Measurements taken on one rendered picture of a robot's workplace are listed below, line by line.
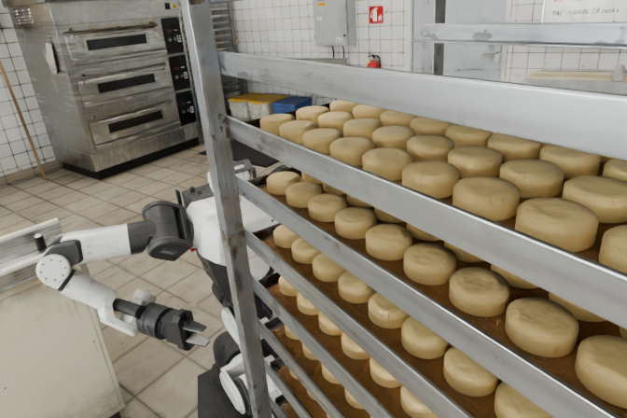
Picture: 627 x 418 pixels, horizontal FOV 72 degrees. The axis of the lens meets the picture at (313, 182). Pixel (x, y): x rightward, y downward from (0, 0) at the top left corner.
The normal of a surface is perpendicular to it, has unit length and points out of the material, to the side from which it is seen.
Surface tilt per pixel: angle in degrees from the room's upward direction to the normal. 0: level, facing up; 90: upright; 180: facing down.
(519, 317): 0
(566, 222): 0
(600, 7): 90
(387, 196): 90
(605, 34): 90
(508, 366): 90
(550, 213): 0
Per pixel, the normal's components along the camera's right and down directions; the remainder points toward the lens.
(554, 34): -0.83, 0.27
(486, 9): -0.59, 0.35
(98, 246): 0.39, 0.14
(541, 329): -0.07, -0.92
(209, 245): -0.20, 0.30
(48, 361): 0.70, 0.22
